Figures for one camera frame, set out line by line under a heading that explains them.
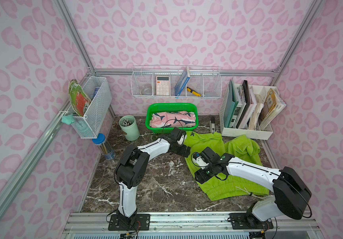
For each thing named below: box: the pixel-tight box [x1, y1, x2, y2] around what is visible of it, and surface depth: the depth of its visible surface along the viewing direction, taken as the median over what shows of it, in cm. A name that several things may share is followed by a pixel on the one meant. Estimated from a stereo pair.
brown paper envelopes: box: [259, 87, 287, 131], surface depth 97 cm
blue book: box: [174, 66, 191, 99], surface depth 90 cm
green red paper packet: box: [68, 78, 92, 117], surface depth 75 cm
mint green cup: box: [118, 115, 141, 141], surface depth 100 cm
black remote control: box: [210, 116, 215, 134], surface depth 112 cm
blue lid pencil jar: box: [91, 133, 117, 160], surface depth 85 cm
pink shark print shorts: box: [149, 111, 196, 128], surface depth 102 cm
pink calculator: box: [156, 75, 171, 96], surface depth 97 cm
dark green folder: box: [223, 79, 239, 128], surface depth 95 cm
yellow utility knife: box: [186, 86, 202, 97], surface depth 100 cm
